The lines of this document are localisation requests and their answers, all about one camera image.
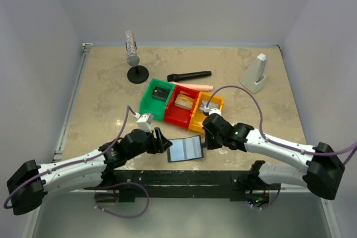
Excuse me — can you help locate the black round microphone stand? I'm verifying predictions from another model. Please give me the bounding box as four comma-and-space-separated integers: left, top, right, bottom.
127, 65, 149, 84

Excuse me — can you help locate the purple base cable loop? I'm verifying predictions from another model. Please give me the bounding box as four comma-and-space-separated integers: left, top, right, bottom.
94, 182, 153, 218

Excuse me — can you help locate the black card stack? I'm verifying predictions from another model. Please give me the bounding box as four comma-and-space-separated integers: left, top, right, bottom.
152, 86, 170, 101

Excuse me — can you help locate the gold card stack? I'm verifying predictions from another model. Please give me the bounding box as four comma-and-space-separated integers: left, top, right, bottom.
174, 94, 195, 110

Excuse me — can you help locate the aluminium frame rail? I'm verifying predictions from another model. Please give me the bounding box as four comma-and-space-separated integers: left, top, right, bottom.
21, 43, 93, 238

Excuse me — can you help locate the silver VIP card stack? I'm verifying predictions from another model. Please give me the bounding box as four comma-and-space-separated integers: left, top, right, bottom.
199, 100, 219, 113

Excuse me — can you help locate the white wedge charging dock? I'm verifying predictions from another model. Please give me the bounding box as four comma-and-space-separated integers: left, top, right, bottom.
239, 54, 268, 94

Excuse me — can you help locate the black microphone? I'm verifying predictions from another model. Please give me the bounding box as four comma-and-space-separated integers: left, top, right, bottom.
167, 71, 212, 82

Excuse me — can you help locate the glitter microphone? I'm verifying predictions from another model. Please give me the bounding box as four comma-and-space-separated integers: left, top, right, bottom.
125, 30, 139, 67

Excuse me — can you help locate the green plastic bin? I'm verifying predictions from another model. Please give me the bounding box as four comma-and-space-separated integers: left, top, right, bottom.
139, 78, 175, 121

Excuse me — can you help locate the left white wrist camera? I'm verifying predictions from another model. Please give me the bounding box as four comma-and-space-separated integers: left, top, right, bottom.
134, 113, 154, 133

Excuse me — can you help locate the yellow plastic bin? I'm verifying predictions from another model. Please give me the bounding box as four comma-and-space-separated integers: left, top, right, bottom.
189, 91, 225, 134

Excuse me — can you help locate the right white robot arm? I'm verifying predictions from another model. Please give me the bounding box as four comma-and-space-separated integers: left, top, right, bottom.
202, 114, 345, 200

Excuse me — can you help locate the red plastic bin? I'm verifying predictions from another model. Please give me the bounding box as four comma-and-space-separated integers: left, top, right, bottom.
163, 85, 199, 129

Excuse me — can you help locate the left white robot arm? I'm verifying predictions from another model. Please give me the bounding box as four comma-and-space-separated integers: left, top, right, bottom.
3, 128, 172, 216

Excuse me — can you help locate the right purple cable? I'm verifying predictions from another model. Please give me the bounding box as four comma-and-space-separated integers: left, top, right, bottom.
206, 85, 357, 166

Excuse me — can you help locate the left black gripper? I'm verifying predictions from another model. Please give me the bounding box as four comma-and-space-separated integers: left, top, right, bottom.
127, 127, 172, 160

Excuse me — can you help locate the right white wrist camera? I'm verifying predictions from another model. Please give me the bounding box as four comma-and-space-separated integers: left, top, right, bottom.
202, 106, 221, 116

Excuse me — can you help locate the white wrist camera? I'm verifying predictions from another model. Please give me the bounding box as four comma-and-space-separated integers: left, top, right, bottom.
202, 106, 221, 116
134, 113, 154, 133

